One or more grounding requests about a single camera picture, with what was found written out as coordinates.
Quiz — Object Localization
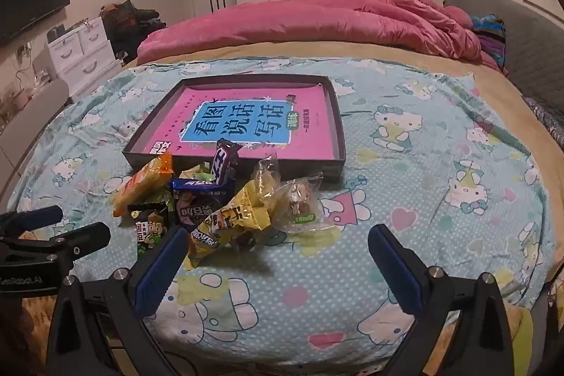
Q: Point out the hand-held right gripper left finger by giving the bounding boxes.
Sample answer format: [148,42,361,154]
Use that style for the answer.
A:
[46,226,190,376]

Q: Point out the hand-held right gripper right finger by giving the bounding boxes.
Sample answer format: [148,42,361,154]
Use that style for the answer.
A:
[368,224,518,376]

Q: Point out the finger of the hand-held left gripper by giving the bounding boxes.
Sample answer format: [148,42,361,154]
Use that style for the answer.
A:
[0,205,63,236]
[26,222,111,260]

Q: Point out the green cartoon snack packet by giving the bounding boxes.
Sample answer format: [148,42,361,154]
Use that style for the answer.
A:
[128,202,177,258]

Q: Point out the blue round cookie packet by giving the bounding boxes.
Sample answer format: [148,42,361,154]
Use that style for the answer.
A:
[176,189,231,227]

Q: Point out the orange cracker packet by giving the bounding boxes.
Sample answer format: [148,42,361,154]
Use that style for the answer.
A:
[112,151,174,218]

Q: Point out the yellow snack packet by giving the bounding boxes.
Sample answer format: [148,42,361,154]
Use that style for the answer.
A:
[183,180,271,271]

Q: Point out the dark chocolate cake packet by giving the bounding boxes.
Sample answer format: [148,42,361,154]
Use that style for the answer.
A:
[229,228,265,251]

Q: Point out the dark blue snack packet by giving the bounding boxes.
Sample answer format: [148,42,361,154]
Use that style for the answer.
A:
[171,178,236,195]

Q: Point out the light green snack packet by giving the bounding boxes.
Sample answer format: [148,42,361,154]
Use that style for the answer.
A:
[176,164,216,184]

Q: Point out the clear green-label snack packet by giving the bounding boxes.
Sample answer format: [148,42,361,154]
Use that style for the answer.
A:
[273,173,324,233]

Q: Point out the brown chocolate bar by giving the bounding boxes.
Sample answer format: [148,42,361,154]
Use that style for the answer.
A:
[211,139,241,187]

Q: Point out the shallow grey cardboard box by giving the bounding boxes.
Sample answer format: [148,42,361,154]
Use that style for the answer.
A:
[121,76,347,183]

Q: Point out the clear flaky pastry packet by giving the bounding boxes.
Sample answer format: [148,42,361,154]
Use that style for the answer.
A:
[251,153,283,209]

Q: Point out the white chair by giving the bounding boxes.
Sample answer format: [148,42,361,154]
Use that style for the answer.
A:
[0,79,69,201]

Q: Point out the cat-printed blue blanket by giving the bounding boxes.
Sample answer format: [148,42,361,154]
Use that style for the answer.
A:
[6,59,556,368]

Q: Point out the white drawer chest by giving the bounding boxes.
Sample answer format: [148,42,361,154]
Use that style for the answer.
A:
[48,17,124,97]

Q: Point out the pink book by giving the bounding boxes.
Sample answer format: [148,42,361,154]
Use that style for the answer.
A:
[141,87,338,161]

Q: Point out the pile of dark bags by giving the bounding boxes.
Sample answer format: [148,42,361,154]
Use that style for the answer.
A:
[99,1,167,62]

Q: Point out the black television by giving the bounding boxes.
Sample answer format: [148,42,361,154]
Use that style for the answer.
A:
[0,0,71,46]

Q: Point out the striped colourful pillow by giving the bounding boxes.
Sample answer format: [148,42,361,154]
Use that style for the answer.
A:
[469,14,507,73]

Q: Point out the grey quilted headboard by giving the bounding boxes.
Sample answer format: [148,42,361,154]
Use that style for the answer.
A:
[443,0,564,112]

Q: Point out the pink duvet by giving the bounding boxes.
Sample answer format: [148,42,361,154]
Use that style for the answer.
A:
[136,0,503,70]

